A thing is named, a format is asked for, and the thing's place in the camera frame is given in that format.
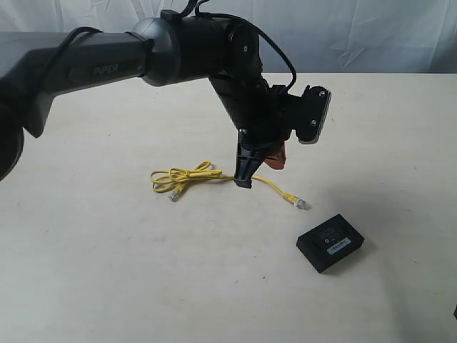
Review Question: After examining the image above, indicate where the grey-blue backdrop cloth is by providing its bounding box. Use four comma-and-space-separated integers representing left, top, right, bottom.
1, 0, 456, 74

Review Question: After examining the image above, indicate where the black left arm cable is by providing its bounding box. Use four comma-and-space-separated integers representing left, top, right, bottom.
49, 0, 298, 94

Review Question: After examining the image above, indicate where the yellow ethernet cable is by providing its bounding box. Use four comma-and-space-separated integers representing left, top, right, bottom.
150, 161, 311, 211

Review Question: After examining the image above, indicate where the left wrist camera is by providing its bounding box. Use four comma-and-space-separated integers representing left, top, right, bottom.
284, 85, 331, 144

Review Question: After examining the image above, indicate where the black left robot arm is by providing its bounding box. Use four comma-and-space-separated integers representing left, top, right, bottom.
1, 6, 292, 188

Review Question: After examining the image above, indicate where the small black box device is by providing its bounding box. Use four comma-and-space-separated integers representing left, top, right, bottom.
296, 214, 365, 274

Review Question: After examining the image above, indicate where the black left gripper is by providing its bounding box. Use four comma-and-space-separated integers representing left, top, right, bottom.
229, 80, 288, 189

